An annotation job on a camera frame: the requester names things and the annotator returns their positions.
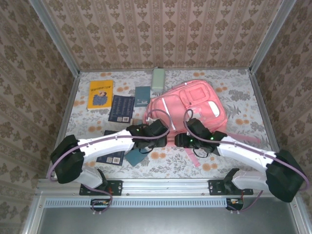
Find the floral patterned tablecloth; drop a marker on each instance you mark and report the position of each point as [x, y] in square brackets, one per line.
[170, 168]

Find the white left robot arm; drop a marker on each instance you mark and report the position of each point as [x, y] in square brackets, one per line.
[104, 143]

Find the yellow paperback book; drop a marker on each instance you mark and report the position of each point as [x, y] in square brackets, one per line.
[100, 93]

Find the pale green pencil case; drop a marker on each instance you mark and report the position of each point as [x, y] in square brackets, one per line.
[158, 80]

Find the grey metal panel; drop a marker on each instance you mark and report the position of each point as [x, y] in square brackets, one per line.
[158, 221]

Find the teal book with white print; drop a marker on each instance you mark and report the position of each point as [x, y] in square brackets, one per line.
[142, 95]

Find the plain teal notebook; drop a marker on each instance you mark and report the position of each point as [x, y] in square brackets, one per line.
[136, 158]

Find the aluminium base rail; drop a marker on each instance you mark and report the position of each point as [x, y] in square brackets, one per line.
[165, 186]

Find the pink student backpack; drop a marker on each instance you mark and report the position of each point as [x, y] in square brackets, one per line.
[195, 102]

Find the navy book with QR codes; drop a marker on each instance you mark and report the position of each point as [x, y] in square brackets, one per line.
[120, 108]
[112, 159]

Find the aluminium frame post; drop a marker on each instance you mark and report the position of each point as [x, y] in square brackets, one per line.
[270, 36]
[58, 39]

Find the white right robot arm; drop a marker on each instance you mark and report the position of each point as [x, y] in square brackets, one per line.
[243, 148]

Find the aluminium frame rail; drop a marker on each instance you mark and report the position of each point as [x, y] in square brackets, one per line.
[264, 109]
[122, 69]
[67, 109]

